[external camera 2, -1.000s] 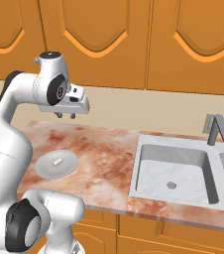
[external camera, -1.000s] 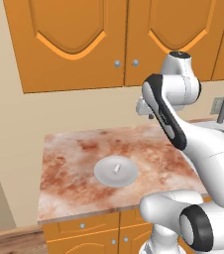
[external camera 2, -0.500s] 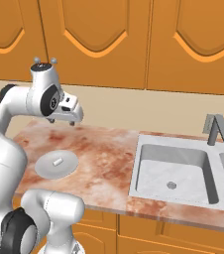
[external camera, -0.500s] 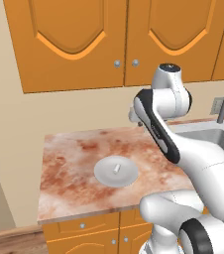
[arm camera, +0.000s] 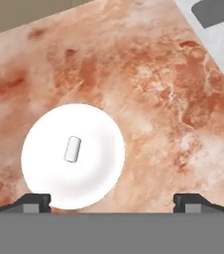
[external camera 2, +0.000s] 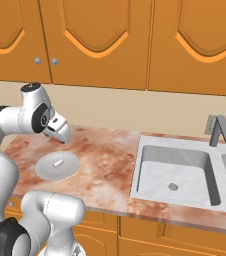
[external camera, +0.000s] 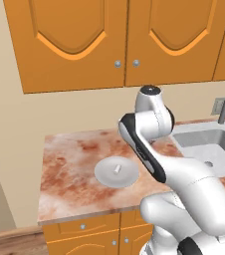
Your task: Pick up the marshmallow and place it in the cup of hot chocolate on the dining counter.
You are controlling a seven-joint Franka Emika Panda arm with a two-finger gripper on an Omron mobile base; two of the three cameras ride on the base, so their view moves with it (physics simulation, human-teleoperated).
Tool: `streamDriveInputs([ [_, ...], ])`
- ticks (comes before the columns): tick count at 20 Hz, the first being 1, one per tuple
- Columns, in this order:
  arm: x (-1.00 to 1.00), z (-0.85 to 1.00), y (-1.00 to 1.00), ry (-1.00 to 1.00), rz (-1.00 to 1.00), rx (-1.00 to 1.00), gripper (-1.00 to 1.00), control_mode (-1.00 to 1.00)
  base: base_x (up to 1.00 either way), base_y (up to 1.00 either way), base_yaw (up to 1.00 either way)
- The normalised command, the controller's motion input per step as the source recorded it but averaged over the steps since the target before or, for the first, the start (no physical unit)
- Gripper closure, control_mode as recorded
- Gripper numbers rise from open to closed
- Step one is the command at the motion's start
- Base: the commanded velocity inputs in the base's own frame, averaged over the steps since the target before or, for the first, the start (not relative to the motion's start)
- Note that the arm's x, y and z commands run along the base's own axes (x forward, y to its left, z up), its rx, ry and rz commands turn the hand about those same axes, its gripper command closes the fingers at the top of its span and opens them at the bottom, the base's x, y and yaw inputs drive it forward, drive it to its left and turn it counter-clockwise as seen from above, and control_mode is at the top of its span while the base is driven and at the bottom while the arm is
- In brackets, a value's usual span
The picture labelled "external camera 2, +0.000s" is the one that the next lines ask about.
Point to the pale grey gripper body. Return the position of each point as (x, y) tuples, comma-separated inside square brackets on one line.
[(62, 131)]

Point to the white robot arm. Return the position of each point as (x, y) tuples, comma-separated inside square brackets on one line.
[(5, 173)]

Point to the small white marshmallow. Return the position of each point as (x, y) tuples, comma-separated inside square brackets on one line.
[(58, 163)]

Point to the round grey plate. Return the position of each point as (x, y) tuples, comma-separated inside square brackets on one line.
[(48, 171)]

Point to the round silver cupboard knob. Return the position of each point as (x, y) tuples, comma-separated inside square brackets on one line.
[(54, 61), (37, 60)]

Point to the small silver drawer knob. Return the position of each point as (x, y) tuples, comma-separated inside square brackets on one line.
[(11, 204)]

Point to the orange drawer front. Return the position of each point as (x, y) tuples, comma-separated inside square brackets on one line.
[(100, 220)]

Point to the grey double sink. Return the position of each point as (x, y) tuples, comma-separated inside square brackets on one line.
[(171, 166)]

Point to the orange base cupboard door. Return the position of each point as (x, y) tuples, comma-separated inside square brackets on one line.
[(145, 248), (96, 243)]

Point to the grey sink tap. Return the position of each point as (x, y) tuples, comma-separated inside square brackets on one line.
[(222, 131)]

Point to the orange panel under sink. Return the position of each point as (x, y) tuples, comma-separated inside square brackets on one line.
[(198, 235)]

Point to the orange wall cupboard door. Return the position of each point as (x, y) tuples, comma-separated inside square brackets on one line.
[(195, 76), (15, 66), (101, 70)]

